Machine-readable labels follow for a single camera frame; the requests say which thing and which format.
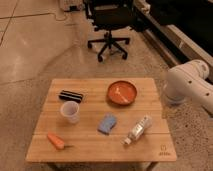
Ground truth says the translucent white cup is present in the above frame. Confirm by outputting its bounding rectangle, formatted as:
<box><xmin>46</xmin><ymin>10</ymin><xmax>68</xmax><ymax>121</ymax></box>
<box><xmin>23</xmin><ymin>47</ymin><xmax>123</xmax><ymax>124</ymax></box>
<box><xmin>60</xmin><ymin>101</ymin><xmax>80</xmax><ymax>124</ymax></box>

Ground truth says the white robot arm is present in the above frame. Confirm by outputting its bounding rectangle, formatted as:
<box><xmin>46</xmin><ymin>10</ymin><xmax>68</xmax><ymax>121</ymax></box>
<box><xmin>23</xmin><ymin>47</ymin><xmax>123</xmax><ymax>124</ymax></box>
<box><xmin>163</xmin><ymin>60</ymin><xmax>213</xmax><ymax>115</ymax></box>

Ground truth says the orange ceramic bowl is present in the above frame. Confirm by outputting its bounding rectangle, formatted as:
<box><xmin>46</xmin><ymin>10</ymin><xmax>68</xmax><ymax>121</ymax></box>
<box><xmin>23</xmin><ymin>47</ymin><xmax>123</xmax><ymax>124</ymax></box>
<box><xmin>107</xmin><ymin>80</ymin><xmax>137</xmax><ymax>105</ymax></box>

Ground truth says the blue sponge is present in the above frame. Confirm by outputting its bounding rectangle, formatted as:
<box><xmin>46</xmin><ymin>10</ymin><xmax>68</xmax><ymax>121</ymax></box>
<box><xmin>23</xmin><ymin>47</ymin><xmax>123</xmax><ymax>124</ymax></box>
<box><xmin>97</xmin><ymin>114</ymin><xmax>117</xmax><ymax>134</ymax></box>

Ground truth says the wooden table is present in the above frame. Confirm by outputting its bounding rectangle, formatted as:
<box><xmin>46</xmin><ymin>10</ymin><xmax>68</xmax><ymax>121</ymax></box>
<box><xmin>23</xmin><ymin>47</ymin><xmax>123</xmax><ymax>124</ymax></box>
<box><xmin>26</xmin><ymin>78</ymin><xmax>177</xmax><ymax>163</ymax></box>

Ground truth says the black rectangular case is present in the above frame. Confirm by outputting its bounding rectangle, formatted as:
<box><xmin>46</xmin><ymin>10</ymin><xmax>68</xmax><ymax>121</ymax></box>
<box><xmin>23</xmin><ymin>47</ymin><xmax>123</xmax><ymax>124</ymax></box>
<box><xmin>59</xmin><ymin>90</ymin><xmax>83</xmax><ymax>103</ymax></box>

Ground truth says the clear plastic bottle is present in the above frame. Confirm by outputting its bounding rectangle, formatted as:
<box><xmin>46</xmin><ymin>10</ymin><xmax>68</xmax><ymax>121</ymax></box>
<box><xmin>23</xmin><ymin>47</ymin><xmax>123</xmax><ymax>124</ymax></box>
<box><xmin>123</xmin><ymin>115</ymin><xmax>152</xmax><ymax>145</ymax></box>

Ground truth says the black office chair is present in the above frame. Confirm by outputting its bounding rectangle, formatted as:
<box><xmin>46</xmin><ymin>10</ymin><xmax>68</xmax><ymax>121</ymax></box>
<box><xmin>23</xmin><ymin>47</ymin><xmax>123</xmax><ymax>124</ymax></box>
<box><xmin>83</xmin><ymin>0</ymin><xmax>135</xmax><ymax>62</ymax></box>

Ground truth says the orange toy carrot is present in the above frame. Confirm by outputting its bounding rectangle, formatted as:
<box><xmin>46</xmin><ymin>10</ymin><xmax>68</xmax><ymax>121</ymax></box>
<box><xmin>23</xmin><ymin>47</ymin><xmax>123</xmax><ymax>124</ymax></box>
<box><xmin>47</xmin><ymin>133</ymin><xmax>70</xmax><ymax>150</ymax></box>

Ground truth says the long workbench with rail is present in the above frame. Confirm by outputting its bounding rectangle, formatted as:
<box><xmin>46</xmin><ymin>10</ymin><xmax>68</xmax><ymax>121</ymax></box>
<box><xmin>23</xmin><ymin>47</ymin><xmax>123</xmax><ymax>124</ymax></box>
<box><xmin>133</xmin><ymin>0</ymin><xmax>213</xmax><ymax>82</ymax></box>

